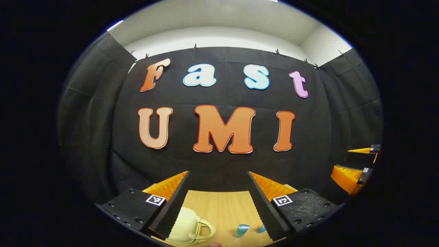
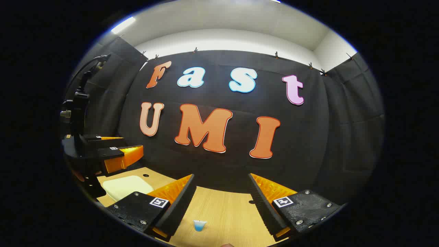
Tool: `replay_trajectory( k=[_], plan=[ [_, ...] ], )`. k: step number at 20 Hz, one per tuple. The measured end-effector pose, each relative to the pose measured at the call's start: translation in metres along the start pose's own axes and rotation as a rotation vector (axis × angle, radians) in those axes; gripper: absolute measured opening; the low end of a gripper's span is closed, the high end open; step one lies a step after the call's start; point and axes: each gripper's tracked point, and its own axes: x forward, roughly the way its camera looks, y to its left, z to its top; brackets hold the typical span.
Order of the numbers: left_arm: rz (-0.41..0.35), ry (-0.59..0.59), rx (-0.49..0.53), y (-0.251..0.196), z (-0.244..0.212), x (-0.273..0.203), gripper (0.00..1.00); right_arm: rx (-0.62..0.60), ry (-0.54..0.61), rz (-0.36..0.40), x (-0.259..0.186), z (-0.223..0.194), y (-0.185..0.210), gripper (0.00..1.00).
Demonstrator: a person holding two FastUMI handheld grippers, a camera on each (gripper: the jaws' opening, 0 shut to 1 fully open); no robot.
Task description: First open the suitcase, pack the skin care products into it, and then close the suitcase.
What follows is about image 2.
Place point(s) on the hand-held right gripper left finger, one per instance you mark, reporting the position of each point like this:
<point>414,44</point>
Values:
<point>181,202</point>

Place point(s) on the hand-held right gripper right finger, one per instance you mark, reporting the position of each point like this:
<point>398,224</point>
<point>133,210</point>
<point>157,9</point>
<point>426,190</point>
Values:
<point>262,202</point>

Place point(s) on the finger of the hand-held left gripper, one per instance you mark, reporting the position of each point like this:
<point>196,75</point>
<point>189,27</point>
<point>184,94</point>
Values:
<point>113,153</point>
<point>103,142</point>

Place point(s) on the blue squeeze tube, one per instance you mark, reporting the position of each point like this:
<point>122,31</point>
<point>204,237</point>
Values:
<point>199,225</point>

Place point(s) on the pale yellow suitcase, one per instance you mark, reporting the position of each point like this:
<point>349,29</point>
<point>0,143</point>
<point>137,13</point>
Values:
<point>127,187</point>

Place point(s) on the black backdrop cloth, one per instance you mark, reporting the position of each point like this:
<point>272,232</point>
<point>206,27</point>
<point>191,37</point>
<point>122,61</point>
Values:
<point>308,137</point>

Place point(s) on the ceiling light strip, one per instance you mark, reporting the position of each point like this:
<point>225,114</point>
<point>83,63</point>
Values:
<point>123,24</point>

